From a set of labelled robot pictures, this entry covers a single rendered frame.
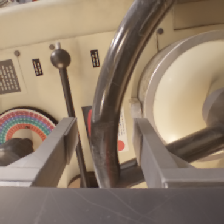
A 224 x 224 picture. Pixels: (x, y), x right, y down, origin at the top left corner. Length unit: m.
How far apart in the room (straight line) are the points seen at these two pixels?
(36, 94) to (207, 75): 0.33
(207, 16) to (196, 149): 0.29
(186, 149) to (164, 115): 0.11
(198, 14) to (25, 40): 0.35
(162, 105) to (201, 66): 0.08
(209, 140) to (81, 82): 0.27
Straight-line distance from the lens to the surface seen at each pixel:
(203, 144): 0.19
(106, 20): 0.36
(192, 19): 0.40
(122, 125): 0.38
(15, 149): 0.36
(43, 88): 0.38
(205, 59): 0.28
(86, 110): 0.37
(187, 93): 0.26
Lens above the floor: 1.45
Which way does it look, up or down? 2 degrees up
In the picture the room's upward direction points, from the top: 98 degrees counter-clockwise
